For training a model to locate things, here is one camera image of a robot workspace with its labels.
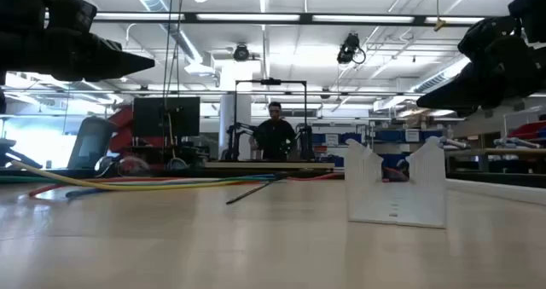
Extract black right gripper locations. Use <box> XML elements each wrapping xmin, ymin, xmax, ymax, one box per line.
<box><xmin>415</xmin><ymin>33</ymin><xmax>546</xmax><ymax>118</ymax></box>

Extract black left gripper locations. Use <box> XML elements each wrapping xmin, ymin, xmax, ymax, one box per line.
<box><xmin>0</xmin><ymin>26</ymin><xmax>156</xmax><ymax>84</ymax></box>

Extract white slotted cable duct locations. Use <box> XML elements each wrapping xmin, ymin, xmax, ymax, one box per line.
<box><xmin>344</xmin><ymin>136</ymin><xmax>448</xmax><ymax>229</ymax></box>

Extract red harness wire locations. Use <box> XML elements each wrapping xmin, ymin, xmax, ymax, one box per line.
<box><xmin>27</xmin><ymin>176</ymin><xmax>265</xmax><ymax>199</ymax></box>

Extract black zip tie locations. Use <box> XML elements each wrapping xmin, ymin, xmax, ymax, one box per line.
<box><xmin>224</xmin><ymin>172</ymin><xmax>293</xmax><ymax>206</ymax></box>

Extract black monitor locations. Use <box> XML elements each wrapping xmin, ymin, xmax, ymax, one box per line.
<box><xmin>132</xmin><ymin>95</ymin><xmax>201</xmax><ymax>139</ymax></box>

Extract red machine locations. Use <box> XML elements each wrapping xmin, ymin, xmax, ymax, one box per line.
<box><xmin>106</xmin><ymin>104</ymin><xmax>167</xmax><ymax>154</ymax></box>

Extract yellow hanging connector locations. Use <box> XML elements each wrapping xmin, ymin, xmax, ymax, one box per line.
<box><xmin>433</xmin><ymin>0</ymin><xmax>448</xmax><ymax>32</ymax></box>

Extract red storage bin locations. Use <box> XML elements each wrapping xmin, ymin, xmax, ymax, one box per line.
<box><xmin>509</xmin><ymin>120</ymin><xmax>546</xmax><ymax>140</ymax></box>

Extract grey office chair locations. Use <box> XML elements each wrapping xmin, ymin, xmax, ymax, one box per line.
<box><xmin>67</xmin><ymin>116</ymin><xmax>118</xmax><ymax>171</ymax></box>

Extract blue storage bin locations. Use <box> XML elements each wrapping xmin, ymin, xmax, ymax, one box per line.
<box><xmin>374</xmin><ymin>129</ymin><xmax>406</xmax><ymax>142</ymax></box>
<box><xmin>339</xmin><ymin>131</ymin><xmax>363</xmax><ymax>145</ymax></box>

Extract black chair base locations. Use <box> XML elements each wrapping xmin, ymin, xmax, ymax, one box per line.
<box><xmin>0</xmin><ymin>137</ymin><xmax>44</xmax><ymax>171</ymax></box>

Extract person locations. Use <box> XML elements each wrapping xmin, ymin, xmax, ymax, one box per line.
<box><xmin>250</xmin><ymin>101</ymin><xmax>299</xmax><ymax>161</ymax></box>

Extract black overhead light beam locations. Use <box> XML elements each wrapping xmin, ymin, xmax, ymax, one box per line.
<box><xmin>44</xmin><ymin>10</ymin><xmax>513</xmax><ymax>26</ymax></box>

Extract silver ceiling air duct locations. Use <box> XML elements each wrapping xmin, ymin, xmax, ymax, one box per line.
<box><xmin>411</xmin><ymin>56</ymin><xmax>473</xmax><ymax>95</ymax></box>

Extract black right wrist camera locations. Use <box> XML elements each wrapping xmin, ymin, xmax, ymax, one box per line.
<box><xmin>457</xmin><ymin>14</ymin><xmax>520</xmax><ymax>64</ymax></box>

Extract black ceiling dome camera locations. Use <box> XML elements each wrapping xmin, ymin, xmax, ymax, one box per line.
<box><xmin>232</xmin><ymin>43</ymin><xmax>251</xmax><ymax>63</ymax></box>

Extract black overhead camera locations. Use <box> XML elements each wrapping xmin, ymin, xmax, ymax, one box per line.
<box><xmin>335</xmin><ymin>32</ymin><xmax>368</xmax><ymax>66</ymax></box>

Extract black gantry frame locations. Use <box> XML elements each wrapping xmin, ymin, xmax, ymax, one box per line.
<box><xmin>221</xmin><ymin>78</ymin><xmax>317</xmax><ymax>162</ymax></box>

